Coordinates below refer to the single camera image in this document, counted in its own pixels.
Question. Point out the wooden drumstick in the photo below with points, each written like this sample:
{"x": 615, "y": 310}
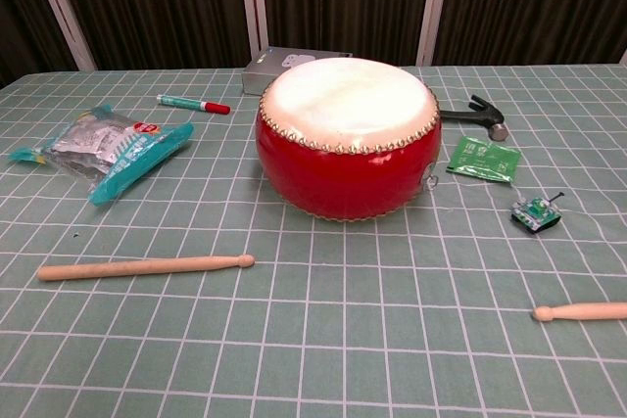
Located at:
{"x": 147, "y": 266}
{"x": 588, "y": 311}

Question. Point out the black claw hammer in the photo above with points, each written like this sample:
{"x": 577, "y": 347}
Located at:
{"x": 485, "y": 115}

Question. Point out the red drum white skin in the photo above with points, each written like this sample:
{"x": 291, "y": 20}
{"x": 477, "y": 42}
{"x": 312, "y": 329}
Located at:
{"x": 343, "y": 168}

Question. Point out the teal clear snack bag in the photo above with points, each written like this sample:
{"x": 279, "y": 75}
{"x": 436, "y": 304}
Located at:
{"x": 122, "y": 153}

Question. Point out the green marker red cap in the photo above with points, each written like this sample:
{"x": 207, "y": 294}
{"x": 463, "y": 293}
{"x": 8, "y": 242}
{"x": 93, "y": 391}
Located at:
{"x": 186, "y": 103}

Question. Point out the white partition post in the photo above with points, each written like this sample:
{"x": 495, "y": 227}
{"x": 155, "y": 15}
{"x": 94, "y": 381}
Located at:
{"x": 63, "y": 12}
{"x": 433, "y": 7}
{"x": 252, "y": 7}

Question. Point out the green circuit board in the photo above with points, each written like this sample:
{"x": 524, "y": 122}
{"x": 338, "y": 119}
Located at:
{"x": 482, "y": 158}

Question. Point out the silver earbuds box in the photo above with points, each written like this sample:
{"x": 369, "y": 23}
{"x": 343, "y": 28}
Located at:
{"x": 259, "y": 76}

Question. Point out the small green electronic module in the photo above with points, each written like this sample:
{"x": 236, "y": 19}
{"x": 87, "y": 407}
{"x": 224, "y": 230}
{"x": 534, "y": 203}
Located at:
{"x": 534, "y": 215}

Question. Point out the green grid cutting mat table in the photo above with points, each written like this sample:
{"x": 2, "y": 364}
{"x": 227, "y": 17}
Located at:
{"x": 343, "y": 339}

